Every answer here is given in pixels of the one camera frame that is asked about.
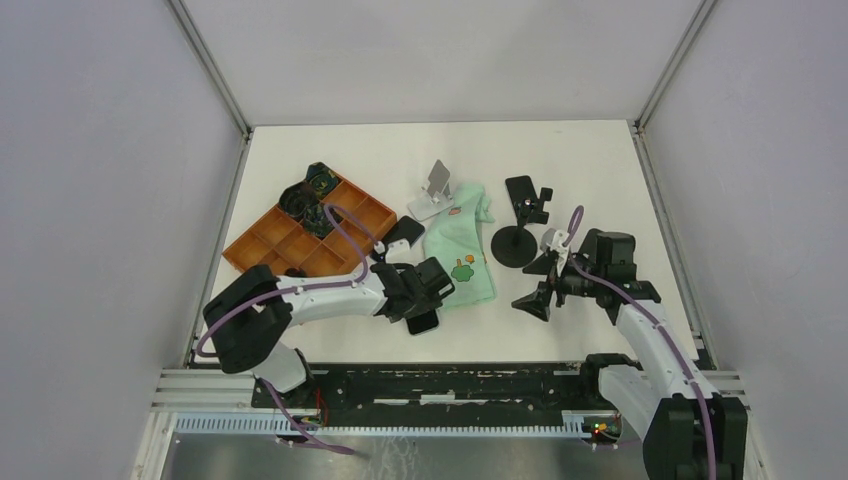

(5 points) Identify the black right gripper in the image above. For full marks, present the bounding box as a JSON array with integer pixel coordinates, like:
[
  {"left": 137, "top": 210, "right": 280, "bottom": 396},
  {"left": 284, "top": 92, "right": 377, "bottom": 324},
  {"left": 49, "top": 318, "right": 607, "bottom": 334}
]
[{"left": 511, "top": 251, "right": 605, "bottom": 321}]

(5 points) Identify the black clamp phone stand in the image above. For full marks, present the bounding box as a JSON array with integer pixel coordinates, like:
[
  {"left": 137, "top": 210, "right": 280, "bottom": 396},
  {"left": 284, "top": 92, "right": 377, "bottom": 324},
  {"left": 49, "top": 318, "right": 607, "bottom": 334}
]
[{"left": 491, "top": 187, "right": 553, "bottom": 268}]

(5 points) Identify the blue smartphone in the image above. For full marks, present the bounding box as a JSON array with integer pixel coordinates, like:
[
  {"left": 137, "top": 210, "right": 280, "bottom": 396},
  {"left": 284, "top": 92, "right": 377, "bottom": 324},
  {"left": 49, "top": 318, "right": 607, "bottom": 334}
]
[{"left": 406, "top": 310, "right": 440, "bottom": 336}]

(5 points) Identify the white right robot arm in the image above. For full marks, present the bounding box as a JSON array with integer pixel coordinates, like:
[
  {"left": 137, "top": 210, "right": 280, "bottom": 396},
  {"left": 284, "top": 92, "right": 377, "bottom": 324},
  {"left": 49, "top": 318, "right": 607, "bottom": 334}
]
[{"left": 512, "top": 229, "right": 748, "bottom": 479}]

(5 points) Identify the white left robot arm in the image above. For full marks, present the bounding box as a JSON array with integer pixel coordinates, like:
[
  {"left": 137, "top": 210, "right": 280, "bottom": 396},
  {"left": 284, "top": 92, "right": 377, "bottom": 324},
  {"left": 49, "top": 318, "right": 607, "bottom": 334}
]
[{"left": 195, "top": 258, "right": 455, "bottom": 408}]

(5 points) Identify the white folding phone stand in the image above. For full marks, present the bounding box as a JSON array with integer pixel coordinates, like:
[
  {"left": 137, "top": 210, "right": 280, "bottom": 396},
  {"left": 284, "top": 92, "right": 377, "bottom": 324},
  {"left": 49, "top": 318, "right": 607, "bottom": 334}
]
[{"left": 407, "top": 159, "right": 454, "bottom": 222}]

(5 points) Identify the green cartoon towel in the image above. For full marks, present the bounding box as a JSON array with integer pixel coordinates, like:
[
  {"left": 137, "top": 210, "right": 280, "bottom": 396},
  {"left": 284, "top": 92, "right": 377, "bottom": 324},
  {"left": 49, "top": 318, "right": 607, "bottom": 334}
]
[{"left": 423, "top": 182, "right": 496, "bottom": 309}]

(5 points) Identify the orange compartment tray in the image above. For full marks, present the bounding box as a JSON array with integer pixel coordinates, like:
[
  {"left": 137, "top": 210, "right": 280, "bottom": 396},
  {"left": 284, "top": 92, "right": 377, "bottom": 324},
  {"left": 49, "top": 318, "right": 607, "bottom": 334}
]
[{"left": 223, "top": 170, "right": 398, "bottom": 277}]

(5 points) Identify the black smartphone on table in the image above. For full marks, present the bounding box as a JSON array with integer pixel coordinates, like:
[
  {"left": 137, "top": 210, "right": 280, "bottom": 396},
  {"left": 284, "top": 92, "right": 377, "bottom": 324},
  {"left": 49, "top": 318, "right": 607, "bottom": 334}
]
[{"left": 505, "top": 175, "right": 539, "bottom": 216}]

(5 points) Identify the rolled dark floral tie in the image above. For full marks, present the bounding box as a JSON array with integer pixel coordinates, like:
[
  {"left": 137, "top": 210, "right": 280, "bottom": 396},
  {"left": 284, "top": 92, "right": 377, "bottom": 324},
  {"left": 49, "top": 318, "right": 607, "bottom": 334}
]
[{"left": 302, "top": 203, "right": 344, "bottom": 240}]

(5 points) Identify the rolled dark orange tie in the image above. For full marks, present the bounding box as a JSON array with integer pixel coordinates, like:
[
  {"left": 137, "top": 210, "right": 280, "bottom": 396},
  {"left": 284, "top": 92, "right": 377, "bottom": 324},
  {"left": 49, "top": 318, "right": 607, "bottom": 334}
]
[{"left": 284, "top": 268, "right": 308, "bottom": 278}]

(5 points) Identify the rolled dark patterned tie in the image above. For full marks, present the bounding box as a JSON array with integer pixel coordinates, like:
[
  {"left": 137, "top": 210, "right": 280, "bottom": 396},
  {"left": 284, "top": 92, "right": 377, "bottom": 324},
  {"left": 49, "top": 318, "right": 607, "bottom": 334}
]
[{"left": 305, "top": 162, "right": 340, "bottom": 199}]

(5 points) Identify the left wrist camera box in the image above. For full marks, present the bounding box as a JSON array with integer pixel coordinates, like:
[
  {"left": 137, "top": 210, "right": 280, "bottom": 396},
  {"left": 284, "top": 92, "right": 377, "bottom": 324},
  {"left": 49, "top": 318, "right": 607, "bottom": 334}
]
[{"left": 371, "top": 216, "right": 425, "bottom": 263}]

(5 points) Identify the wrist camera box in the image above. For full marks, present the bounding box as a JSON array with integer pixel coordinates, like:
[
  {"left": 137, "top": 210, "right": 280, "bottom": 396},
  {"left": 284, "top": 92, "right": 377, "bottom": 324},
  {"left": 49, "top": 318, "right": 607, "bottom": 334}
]
[
  {"left": 542, "top": 229, "right": 573, "bottom": 277},
  {"left": 371, "top": 216, "right": 425, "bottom": 263}
]

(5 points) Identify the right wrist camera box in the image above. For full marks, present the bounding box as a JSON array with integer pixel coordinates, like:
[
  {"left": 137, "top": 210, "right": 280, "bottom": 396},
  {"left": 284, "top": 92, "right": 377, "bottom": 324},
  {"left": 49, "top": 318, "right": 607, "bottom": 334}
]
[{"left": 542, "top": 229, "right": 573, "bottom": 277}]

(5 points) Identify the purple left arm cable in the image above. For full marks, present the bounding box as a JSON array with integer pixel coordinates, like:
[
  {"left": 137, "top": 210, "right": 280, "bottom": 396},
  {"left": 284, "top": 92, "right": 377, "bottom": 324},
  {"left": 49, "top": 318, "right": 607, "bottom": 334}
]
[{"left": 194, "top": 203, "right": 387, "bottom": 359}]

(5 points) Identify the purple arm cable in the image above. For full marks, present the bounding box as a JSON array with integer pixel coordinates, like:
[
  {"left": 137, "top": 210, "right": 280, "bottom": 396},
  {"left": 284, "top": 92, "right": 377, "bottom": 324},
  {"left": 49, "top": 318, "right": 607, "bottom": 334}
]
[
  {"left": 561, "top": 205, "right": 719, "bottom": 480},
  {"left": 194, "top": 203, "right": 387, "bottom": 359}
]

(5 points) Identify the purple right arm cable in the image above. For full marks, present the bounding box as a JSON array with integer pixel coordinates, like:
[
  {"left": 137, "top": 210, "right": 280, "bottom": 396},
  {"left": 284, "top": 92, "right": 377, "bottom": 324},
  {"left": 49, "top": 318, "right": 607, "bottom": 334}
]
[{"left": 561, "top": 205, "right": 719, "bottom": 480}]

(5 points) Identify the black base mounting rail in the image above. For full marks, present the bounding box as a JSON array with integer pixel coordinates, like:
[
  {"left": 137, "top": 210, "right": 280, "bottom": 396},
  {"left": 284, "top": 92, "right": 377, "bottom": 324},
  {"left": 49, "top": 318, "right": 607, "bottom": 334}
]
[{"left": 283, "top": 362, "right": 615, "bottom": 436}]

